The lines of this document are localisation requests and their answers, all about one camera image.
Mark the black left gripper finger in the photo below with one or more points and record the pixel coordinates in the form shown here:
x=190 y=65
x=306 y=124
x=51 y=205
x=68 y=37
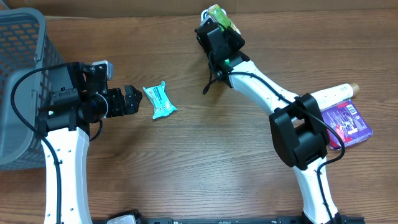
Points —
x=132 y=94
x=132 y=105

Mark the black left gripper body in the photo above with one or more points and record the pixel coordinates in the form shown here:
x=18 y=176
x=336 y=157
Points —
x=125 y=101

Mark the mint green wipes pack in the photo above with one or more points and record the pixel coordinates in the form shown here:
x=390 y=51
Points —
x=159 y=99

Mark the green yellow snack packet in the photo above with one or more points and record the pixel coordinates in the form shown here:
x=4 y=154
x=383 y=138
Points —
x=219 y=15

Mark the white tube gold cap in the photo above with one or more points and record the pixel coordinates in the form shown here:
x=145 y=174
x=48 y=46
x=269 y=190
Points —
x=331 y=96

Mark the purple Carefree pad pack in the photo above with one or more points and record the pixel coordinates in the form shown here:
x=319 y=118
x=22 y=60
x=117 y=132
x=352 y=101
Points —
x=345 y=119

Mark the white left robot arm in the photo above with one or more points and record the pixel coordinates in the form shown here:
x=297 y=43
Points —
x=79 y=97

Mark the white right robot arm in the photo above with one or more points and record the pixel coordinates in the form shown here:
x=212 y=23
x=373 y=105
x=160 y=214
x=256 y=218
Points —
x=299 y=133

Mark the white barcode scanner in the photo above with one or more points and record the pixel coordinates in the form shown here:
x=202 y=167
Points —
x=205 y=18

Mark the dark grey plastic basket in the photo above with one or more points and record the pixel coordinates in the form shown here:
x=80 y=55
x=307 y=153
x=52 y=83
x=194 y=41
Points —
x=25 y=46

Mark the white base mount left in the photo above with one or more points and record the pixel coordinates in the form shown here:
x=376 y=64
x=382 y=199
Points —
x=127 y=217

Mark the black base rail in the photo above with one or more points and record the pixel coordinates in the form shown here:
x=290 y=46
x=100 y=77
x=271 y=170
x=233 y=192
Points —
x=278 y=220

